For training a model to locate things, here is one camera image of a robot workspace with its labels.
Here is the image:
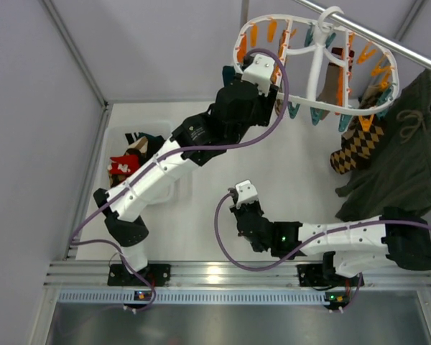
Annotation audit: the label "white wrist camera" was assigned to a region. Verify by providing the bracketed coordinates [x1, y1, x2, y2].
[241, 54, 274, 95]
[234, 180, 259, 209]

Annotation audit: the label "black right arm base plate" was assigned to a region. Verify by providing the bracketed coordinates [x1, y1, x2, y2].
[297, 264, 359, 290]

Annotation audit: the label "orange brown argyle sock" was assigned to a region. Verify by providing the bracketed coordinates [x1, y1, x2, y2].
[330, 117, 386, 175]

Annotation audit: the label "red white sock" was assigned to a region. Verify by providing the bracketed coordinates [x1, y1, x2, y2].
[107, 155, 140, 176]

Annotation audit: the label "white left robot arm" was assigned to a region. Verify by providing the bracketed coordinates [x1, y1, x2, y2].
[93, 79, 279, 274]

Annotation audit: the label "white plastic laundry basket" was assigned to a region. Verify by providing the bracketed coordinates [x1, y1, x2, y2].
[97, 121, 172, 189]

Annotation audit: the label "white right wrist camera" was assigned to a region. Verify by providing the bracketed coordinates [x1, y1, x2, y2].
[234, 180, 259, 209]

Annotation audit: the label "aluminium mounting rail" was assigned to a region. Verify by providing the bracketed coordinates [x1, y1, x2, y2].
[44, 261, 431, 290]

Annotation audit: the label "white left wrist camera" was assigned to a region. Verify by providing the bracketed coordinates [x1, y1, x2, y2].
[241, 54, 274, 95]

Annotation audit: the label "plain tan hanging sock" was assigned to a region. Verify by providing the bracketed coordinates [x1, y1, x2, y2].
[317, 60, 346, 106]

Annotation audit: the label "white oval clip hanger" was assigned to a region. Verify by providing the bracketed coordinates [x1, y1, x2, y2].
[233, 6, 399, 117]

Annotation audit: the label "black socks pile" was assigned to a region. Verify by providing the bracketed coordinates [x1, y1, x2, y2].
[125, 132, 164, 165]

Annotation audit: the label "dark green drawstring shorts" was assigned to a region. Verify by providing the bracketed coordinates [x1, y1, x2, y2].
[335, 70, 431, 221]

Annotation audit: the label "silver metal hanging rail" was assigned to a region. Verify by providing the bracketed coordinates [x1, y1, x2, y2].
[296, 1, 431, 70]

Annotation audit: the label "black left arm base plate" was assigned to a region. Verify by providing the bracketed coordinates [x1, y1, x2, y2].
[107, 264, 171, 287]

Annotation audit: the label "dark teal sock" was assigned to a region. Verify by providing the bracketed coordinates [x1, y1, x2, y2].
[222, 65, 241, 87]

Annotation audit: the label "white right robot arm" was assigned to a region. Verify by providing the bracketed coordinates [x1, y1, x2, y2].
[230, 201, 431, 285]

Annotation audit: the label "white drying rack stand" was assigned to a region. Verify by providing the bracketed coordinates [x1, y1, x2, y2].
[239, 0, 250, 29]

